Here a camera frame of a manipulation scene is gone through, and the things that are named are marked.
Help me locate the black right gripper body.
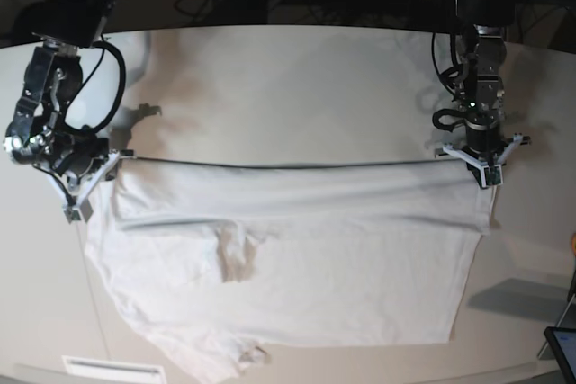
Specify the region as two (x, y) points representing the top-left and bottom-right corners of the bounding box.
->
(31, 129), (110, 189)

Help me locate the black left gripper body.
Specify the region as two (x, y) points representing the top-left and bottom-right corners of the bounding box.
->
(463, 116), (502, 164)

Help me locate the white T-shirt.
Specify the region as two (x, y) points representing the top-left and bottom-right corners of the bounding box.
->
(85, 161), (494, 383)

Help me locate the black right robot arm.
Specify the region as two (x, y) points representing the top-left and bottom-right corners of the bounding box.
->
(4, 0), (127, 190)

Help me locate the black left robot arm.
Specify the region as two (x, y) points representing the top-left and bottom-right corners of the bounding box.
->
(432, 0), (515, 165)

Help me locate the tablet screen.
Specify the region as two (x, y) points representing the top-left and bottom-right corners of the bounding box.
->
(544, 326), (575, 384)

